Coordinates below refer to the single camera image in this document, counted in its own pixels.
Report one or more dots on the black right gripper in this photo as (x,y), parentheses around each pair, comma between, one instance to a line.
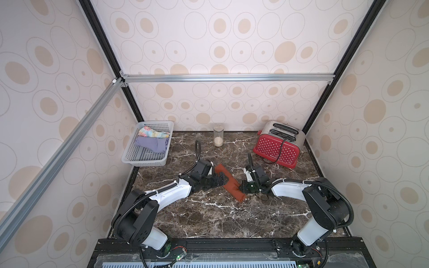
(248,186)

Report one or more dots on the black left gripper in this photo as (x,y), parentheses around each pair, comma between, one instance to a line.
(217,182)

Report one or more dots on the rust orange skirt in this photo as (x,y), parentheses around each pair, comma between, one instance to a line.
(232,186)

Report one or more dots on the lavender purple skirt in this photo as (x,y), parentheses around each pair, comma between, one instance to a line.
(157,145)

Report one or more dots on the floral pastel skirt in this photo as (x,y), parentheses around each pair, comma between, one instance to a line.
(146,131)

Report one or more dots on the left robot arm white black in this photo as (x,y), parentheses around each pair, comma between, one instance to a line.
(134,220)

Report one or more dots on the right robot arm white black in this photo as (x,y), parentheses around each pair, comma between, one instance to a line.
(329,208)

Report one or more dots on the red polka dot toaster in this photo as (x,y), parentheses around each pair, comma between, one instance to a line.
(280,143)

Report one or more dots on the glass jar with white powder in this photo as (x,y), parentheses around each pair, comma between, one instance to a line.
(218,131)

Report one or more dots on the white plastic perforated basket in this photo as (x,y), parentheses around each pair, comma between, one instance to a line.
(142,157)

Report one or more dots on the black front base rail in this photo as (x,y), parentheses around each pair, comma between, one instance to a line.
(335,252)

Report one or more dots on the horizontal aluminium frame bar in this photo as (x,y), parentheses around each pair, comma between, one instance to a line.
(202,78)

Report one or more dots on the black left corner post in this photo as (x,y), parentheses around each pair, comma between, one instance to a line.
(97,28)

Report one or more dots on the black corner post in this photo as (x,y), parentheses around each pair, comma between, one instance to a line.
(361,33)
(97,28)

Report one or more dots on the black right corner post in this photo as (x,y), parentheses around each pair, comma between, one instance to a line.
(361,33)

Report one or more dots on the diagonal aluminium frame bar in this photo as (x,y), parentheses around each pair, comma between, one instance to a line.
(29,198)

